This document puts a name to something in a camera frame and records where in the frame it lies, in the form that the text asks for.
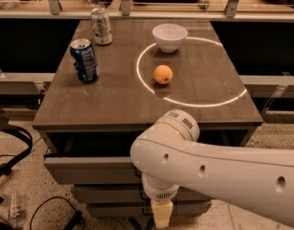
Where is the blue soda can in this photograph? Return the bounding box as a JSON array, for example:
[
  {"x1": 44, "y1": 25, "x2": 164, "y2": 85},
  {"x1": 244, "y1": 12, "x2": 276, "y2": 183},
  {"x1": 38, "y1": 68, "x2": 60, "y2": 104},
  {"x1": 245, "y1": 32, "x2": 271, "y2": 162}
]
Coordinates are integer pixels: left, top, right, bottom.
[{"x1": 70, "y1": 38, "x2": 99, "y2": 83}]

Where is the grey top drawer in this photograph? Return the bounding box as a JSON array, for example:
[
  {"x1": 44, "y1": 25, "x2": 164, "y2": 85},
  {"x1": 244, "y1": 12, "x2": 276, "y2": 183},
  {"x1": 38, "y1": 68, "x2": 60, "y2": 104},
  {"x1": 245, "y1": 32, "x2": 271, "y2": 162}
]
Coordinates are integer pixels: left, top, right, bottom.
[{"x1": 44, "y1": 133, "x2": 138, "y2": 185}]

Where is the orange fruit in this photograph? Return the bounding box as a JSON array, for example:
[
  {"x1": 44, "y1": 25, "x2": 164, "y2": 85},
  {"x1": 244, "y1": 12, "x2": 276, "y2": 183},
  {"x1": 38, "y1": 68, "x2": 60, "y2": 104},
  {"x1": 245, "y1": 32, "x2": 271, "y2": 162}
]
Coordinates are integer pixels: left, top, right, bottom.
[{"x1": 153, "y1": 65, "x2": 173, "y2": 85}]

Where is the grey drawer cabinet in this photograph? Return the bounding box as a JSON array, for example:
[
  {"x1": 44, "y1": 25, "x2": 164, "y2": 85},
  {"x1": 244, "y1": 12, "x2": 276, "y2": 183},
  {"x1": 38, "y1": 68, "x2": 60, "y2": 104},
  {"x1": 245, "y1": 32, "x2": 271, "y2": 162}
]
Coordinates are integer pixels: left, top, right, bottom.
[{"x1": 31, "y1": 18, "x2": 264, "y2": 230}]

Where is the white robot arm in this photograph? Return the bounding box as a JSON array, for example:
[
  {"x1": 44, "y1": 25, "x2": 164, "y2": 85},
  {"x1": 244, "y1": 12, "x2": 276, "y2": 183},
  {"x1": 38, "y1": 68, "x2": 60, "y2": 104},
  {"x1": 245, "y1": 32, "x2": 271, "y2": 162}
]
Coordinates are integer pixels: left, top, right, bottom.
[{"x1": 130, "y1": 109, "x2": 294, "y2": 228}]

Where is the clear plastic bottle on floor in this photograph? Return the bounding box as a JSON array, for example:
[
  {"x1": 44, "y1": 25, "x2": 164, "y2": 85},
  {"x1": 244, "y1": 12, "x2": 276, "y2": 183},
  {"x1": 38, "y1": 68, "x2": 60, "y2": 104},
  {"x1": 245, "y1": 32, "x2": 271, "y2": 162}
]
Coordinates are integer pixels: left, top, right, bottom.
[{"x1": 10, "y1": 193, "x2": 21, "y2": 219}]

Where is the black strap on left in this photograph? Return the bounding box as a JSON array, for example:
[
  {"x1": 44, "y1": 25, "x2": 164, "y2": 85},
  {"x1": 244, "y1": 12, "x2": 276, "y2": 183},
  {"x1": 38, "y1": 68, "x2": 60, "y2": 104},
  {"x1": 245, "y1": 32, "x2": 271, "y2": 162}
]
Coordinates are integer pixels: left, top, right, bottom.
[{"x1": 0, "y1": 115, "x2": 34, "y2": 184}]

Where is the grey bottom drawer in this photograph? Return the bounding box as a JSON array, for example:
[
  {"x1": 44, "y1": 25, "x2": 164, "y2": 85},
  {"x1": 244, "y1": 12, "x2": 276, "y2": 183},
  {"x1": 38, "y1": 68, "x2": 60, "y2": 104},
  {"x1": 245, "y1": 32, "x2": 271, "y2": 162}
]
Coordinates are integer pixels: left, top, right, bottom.
[{"x1": 86, "y1": 200, "x2": 212, "y2": 218}]

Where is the grey drawer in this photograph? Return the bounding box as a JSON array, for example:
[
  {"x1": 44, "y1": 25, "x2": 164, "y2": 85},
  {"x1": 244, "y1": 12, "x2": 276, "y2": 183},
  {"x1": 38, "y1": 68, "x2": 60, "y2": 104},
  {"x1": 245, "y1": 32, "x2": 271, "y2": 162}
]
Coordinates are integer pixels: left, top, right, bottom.
[
  {"x1": 86, "y1": 200, "x2": 212, "y2": 218},
  {"x1": 44, "y1": 133, "x2": 138, "y2": 185},
  {"x1": 71, "y1": 184, "x2": 211, "y2": 204}
]

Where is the black cable on floor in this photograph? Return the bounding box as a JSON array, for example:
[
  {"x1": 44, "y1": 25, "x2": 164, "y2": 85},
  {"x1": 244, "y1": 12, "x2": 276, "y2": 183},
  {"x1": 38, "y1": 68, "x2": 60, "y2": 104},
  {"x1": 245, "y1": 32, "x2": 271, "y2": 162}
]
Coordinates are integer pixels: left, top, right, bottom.
[{"x1": 29, "y1": 195, "x2": 86, "y2": 230}]

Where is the white green soda can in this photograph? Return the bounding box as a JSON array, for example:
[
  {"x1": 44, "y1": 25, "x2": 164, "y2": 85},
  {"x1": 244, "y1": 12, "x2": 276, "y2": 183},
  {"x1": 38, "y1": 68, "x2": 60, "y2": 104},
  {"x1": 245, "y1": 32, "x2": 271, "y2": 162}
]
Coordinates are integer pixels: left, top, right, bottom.
[{"x1": 91, "y1": 8, "x2": 112, "y2": 45}]

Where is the grey middle drawer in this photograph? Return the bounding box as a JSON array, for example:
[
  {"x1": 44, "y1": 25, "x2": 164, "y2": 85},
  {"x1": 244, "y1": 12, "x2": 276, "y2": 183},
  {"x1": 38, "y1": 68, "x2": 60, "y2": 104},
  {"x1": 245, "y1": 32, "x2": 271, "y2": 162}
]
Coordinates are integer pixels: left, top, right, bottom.
[{"x1": 71, "y1": 184, "x2": 211, "y2": 204}]

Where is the white ceramic bowl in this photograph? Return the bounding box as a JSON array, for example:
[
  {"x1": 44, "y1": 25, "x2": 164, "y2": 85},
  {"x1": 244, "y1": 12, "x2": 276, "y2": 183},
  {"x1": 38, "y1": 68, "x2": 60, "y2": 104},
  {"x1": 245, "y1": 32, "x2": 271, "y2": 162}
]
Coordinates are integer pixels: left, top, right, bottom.
[{"x1": 152, "y1": 23, "x2": 188, "y2": 53}]

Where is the metal railing frame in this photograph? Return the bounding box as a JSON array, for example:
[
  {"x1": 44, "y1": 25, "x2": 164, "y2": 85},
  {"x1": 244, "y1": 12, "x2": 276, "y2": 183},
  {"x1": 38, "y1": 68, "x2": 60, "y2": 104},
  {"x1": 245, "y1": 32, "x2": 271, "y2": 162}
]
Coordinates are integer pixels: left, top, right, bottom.
[{"x1": 0, "y1": 0, "x2": 294, "y2": 22}]

